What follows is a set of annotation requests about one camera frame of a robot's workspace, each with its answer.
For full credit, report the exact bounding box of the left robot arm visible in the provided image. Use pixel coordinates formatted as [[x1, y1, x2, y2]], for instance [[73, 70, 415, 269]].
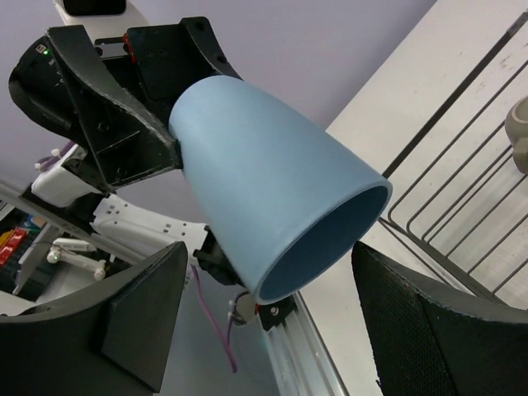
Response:
[[8, 1, 241, 285]]

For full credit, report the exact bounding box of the beige mug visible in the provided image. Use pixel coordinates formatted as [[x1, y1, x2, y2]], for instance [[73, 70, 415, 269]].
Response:
[[505, 97, 527, 175]]

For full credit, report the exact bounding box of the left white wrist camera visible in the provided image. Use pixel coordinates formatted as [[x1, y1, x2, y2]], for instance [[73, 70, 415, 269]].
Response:
[[54, 1, 149, 42]]

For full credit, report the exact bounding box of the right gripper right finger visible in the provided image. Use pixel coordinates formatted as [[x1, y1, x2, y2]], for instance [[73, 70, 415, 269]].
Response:
[[351, 242, 527, 395]]

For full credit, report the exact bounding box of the wire dish rack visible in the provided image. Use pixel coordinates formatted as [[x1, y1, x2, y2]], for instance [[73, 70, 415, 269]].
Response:
[[380, 13, 527, 309]]

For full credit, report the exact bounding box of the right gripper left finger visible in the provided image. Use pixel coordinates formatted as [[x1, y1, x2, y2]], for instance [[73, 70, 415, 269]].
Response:
[[1, 243, 186, 395]]

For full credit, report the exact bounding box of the aluminium mounting rail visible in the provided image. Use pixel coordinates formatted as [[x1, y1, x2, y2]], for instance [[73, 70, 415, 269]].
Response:
[[262, 292, 349, 396]]

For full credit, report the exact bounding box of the light blue cup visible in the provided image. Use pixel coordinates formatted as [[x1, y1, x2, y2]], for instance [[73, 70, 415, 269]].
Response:
[[169, 76, 392, 304]]

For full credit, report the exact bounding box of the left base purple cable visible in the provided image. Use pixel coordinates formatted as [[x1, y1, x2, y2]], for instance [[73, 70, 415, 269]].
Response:
[[191, 266, 238, 375]]

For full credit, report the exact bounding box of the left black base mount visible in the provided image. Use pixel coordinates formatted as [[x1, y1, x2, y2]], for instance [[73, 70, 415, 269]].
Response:
[[256, 296, 297, 332]]

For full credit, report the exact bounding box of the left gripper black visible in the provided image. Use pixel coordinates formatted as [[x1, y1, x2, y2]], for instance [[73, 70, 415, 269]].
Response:
[[45, 16, 242, 191]]

